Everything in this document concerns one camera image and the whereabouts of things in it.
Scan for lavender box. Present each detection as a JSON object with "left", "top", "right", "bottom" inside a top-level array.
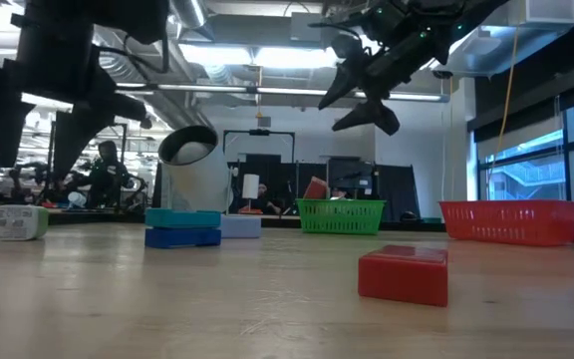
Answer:
[{"left": 219, "top": 213, "right": 263, "bottom": 240}]

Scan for silver ceiling duct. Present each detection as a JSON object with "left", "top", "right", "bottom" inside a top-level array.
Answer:
[{"left": 166, "top": 0, "right": 208, "bottom": 30}]

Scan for green plastic basket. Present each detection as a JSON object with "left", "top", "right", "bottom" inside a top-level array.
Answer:
[{"left": 295, "top": 197, "right": 388, "bottom": 236}]

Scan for black partition screens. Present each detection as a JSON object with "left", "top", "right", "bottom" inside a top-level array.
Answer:
[{"left": 226, "top": 153, "right": 421, "bottom": 220}]

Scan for red plastic basket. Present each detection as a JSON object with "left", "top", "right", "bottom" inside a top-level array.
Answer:
[{"left": 436, "top": 198, "right": 574, "bottom": 248}]

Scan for white cylindrical pen holder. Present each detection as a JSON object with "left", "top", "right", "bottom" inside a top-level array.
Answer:
[{"left": 156, "top": 124, "right": 236, "bottom": 213}]

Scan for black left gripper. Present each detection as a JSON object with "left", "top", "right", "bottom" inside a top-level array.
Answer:
[{"left": 0, "top": 22, "right": 149, "bottom": 181}]

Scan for glass window wall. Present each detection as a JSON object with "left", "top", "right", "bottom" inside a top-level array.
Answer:
[{"left": 480, "top": 94, "right": 574, "bottom": 220}]

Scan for ceiling light strip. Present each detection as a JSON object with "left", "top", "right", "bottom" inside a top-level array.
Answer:
[{"left": 112, "top": 82, "right": 450, "bottom": 104}]

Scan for white cylindrical lamp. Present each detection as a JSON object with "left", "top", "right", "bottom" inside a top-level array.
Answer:
[{"left": 241, "top": 173, "right": 261, "bottom": 213}]

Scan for plain red box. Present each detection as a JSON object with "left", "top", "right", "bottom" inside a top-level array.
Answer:
[{"left": 357, "top": 243, "right": 450, "bottom": 308}]

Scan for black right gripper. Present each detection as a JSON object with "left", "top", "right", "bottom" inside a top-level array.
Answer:
[{"left": 317, "top": 27, "right": 447, "bottom": 138}]

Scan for teal and blue box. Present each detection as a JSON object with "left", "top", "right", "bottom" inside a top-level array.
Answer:
[{"left": 143, "top": 207, "right": 223, "bottom": 250}]

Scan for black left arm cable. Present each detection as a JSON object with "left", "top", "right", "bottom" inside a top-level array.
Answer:
[{"left": 95, "top": 32, "right": 171, "bottom": 75}]

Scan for ceiling ventilation unit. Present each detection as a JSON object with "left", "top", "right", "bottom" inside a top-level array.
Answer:
[{"left": 478, "top": 0, "right": 574, "bottom": 29}]

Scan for hanging yellow cable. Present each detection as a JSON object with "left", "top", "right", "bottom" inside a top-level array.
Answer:
[{"left": 485, "top": 24, "right": 521, "bottom": 200}]

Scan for black robot rig frame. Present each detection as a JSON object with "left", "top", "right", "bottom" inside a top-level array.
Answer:
[{"left": 221, "top": 128, "right": 298, "bottom": 166}]

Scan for green and white box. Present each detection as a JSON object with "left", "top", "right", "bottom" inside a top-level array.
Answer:
[{"left": 0, "top": 203, "right": 50, "bottom": 242}]

